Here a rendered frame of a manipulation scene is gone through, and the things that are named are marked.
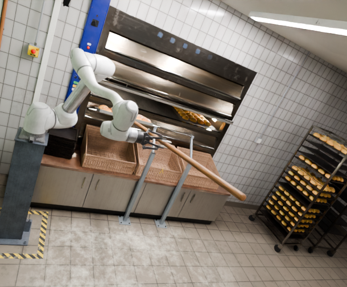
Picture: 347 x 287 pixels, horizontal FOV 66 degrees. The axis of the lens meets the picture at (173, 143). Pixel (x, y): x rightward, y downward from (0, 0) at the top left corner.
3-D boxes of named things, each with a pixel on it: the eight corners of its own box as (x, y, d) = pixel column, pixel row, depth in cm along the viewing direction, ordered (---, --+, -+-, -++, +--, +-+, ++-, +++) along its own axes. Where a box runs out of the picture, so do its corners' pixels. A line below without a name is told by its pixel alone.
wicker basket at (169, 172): (127, 154, 337) (135, 135, 327) (166, 162, 361) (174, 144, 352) (134, 176, 297) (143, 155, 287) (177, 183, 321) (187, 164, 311)
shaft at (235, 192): (246, 202, 100) (248, 195, 99) (239, 201, 99) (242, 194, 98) (131, 121, 251) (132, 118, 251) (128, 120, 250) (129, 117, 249)
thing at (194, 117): (169, 103, 406) (170, 99, 404) (195, 111, 427) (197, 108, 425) (182, 119, 356) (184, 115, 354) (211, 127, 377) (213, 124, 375)
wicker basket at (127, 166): (79, 144, 310) (86, 123, 300) (125, 153, 336) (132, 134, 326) (81, 167, 270) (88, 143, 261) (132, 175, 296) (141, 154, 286)
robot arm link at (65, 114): (42, 116, 216) (66, 117, 233) (49, 132, 211) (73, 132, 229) (89, 46, 176) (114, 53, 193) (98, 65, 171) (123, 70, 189)
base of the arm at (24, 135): (16, 141, 191) (17, 134, 189) (21, 128, 210) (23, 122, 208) (44, 146, 199) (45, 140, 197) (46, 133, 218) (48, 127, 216)
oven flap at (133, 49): (104, 48, 270) (109, 29, 269) (238, 99, 350) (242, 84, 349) (105, 48, 266) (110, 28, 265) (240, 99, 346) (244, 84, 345)
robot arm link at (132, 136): (122, 139, 163) (131, 141, 165) (126, 143, 155) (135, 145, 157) (127, 125, 161) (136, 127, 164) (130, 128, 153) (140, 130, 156)
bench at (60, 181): (25, 177, 311) (36, 134, 291) (197, 201, 419) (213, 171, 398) (17, 209, 265) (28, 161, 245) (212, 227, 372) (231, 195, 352)
